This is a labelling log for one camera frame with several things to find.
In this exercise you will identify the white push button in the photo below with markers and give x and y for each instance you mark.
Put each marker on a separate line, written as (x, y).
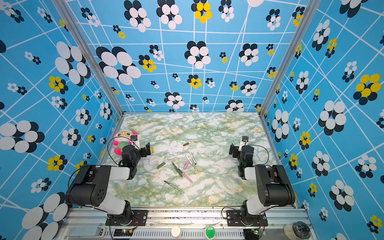
(176, 231)

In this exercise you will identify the aluminium corner post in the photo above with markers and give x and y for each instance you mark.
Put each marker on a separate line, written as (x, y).
(296, 40)
(80, 40)

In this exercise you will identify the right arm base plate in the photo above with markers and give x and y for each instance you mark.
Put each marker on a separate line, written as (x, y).
(237, 218)

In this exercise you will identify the white pen brown end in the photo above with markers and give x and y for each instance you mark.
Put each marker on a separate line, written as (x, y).
(193, 159)

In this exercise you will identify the right aluminium corner post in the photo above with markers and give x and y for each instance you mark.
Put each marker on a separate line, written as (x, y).
(296, 40)

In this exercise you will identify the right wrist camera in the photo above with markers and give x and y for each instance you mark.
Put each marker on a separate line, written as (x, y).
(244, 142)

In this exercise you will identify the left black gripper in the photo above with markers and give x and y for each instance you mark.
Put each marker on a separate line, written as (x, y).
(144, 150)

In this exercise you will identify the pink pen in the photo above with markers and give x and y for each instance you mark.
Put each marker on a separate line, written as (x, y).
(185, 176)

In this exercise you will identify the green push button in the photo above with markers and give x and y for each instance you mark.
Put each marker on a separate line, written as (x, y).
(210, 233)

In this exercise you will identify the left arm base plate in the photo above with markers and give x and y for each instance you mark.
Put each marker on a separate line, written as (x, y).
(135, 218)

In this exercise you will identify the left aluminium corner post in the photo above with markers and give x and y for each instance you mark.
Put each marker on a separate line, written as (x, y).
(80, 40)

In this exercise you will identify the dark green gel pen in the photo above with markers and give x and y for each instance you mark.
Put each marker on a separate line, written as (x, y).
(173, 186)

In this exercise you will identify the pink green plush toy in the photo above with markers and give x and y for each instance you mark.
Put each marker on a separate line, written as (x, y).
(121, 140)

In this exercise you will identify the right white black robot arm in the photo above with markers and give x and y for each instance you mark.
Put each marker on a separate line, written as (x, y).
(274, 188)

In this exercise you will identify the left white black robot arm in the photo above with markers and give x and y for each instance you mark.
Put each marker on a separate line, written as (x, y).
(90, 188)

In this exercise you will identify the aluminium front rail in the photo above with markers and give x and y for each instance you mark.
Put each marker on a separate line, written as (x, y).
(87, 224)

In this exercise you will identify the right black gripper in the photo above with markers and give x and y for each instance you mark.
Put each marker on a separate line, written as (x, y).
(237, 149)

